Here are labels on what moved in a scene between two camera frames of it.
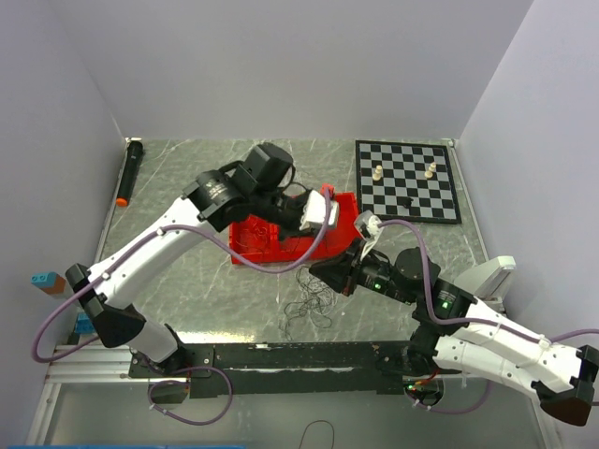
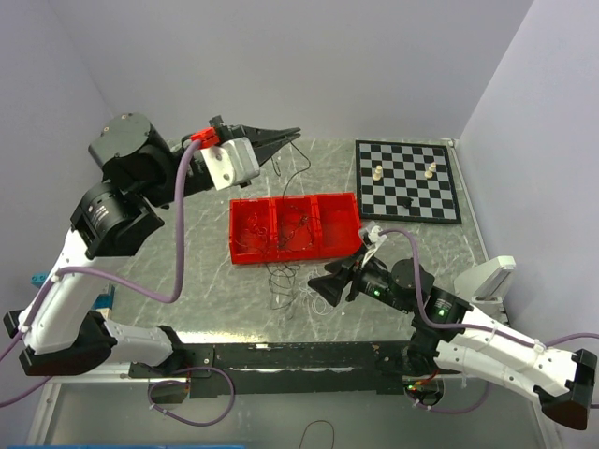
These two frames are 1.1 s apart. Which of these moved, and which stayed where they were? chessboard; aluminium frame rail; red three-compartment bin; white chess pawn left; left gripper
Moved: left gripper
Stayed: chessboard; aluminium frame rail; white chess pawn left; red three-compartment bin
